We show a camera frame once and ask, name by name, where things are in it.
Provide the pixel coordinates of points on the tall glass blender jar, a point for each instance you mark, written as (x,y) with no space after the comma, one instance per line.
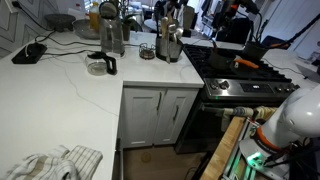
(111,36)

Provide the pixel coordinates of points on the white cabinet door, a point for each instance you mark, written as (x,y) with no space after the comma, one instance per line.
(178,116)
(141,116)

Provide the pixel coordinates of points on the dark utensil holder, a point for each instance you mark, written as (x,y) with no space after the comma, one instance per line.
(168,50)

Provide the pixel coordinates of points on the beige oven towel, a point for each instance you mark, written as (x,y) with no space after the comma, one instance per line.
(266,112)

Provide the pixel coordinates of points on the black camera tripod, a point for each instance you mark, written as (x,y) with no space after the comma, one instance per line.
(300,31)

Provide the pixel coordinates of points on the flat black box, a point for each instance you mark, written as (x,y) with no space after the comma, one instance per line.
(30,55)

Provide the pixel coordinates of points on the aluminium mounting frame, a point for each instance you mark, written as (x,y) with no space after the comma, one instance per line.
(235,166)

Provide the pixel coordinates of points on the stainless steel gas stove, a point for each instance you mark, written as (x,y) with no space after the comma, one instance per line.
(256,88)

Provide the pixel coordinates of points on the dark stone bowl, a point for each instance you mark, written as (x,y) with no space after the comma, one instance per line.
(60,20)

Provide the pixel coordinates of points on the glass coffee carafe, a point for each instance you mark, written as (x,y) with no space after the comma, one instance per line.
(98,66)

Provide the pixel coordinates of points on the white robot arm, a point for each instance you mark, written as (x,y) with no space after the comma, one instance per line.
(296,116)

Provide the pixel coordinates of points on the silver stove knob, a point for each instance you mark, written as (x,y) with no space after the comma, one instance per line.
(213,85)
(224,84)

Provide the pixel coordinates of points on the striped dish towel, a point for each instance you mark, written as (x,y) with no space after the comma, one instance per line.
(66,163)

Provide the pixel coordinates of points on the grey bowl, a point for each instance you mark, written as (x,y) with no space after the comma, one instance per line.
(83,28)

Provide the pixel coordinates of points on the wooden table top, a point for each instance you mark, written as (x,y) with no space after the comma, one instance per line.
(223,150)

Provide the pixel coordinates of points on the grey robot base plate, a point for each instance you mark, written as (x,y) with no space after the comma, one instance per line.
(253,160)

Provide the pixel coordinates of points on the metal ladle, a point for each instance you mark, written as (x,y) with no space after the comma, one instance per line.
(173,30)

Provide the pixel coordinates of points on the large black pot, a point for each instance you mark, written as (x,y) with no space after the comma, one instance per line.
(255,51)

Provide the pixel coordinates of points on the light wooden utensil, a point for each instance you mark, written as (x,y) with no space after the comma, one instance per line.
(164,26)

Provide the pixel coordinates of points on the white wall outlet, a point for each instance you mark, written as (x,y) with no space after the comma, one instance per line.
(10,6)

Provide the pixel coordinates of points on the orange juice bottle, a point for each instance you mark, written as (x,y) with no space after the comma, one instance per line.
(94,18)

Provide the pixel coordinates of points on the potted green plant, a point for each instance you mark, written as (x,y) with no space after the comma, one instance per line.
(126,30)

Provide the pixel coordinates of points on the black chair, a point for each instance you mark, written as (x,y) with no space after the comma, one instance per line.
(238,31)

